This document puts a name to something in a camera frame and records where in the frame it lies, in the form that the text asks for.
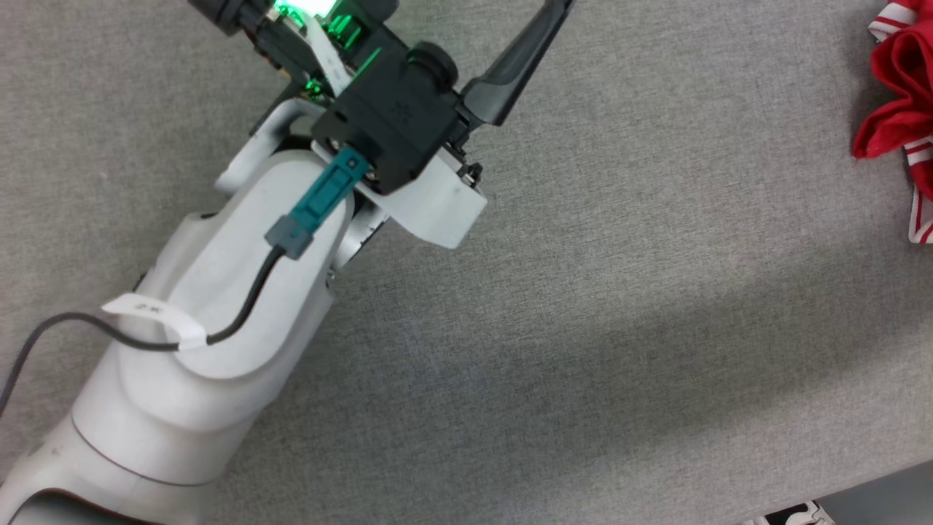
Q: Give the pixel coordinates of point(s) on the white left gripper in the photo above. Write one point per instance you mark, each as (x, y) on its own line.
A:
(437, 208)

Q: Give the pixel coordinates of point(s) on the red white short-sleeved shirt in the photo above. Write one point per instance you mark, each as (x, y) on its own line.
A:
(900, 95)

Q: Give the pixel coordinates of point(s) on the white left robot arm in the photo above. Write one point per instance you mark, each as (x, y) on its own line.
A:
(182, 408)

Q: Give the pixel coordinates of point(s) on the black white floor object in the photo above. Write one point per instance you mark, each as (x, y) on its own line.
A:
(791, 516)

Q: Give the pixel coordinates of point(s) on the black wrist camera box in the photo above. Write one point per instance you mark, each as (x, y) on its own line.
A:
(393, 117)

